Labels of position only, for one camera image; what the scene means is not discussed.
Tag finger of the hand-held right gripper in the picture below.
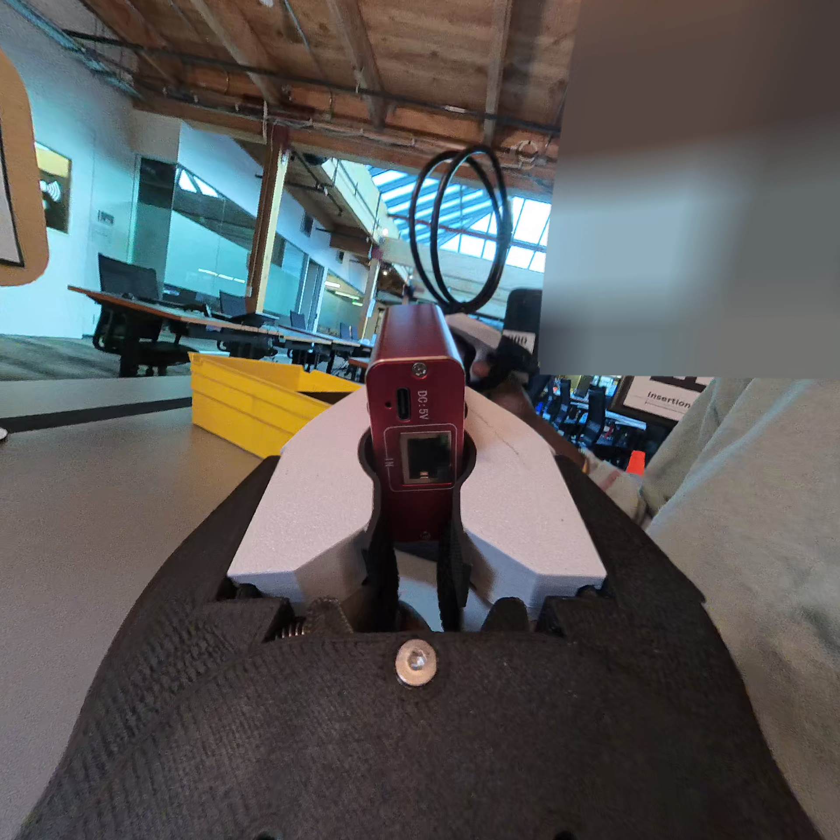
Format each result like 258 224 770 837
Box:
446 313 505 358

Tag black ethernet cable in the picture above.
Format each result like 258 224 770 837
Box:
408 144 514 315

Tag yellow plastic bin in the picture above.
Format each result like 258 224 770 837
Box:
188 352 365 459

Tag wooden office table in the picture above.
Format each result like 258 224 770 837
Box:
67 284 368 379

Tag person's right forearm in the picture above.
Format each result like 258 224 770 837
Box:
525 394 664 526

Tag grey desk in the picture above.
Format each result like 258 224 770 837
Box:
0 375 283 828

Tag person's beige sweater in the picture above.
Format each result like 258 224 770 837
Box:
646 376 840 840

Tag black office chair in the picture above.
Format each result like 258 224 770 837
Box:
92 252 199 377

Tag instruction board with wooden frame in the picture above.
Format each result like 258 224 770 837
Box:
0 48 50 287

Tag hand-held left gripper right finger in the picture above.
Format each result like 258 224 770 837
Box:
438 387 608 631

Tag red ethernet splitter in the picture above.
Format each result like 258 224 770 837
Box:
365 303 468 543

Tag black-framed sign board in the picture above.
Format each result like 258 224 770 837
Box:
616 375 715 429

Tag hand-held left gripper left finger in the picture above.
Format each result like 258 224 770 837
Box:
227 387 403 631

